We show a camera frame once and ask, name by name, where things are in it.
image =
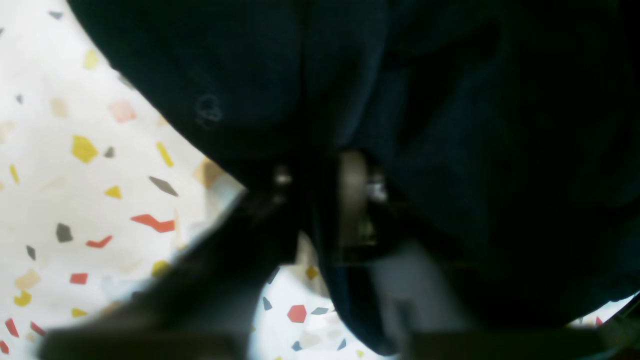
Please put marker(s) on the terrazzo patterned tablecloth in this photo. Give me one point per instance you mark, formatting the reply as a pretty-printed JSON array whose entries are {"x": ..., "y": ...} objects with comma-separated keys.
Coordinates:
[{"x": 100, "y": 195}]

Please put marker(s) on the black t-shirt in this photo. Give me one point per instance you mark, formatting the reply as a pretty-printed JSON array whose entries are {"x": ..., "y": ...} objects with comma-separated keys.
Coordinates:
[{"x": 507, "y": 131}]

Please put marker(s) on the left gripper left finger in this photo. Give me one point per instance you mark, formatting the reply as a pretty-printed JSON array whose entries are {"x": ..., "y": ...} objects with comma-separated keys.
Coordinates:
[{"x": 203, "y": 307}]

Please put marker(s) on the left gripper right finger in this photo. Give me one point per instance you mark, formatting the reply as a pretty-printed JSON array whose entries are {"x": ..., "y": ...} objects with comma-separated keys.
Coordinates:
[{"x": 422, "y": 316}]

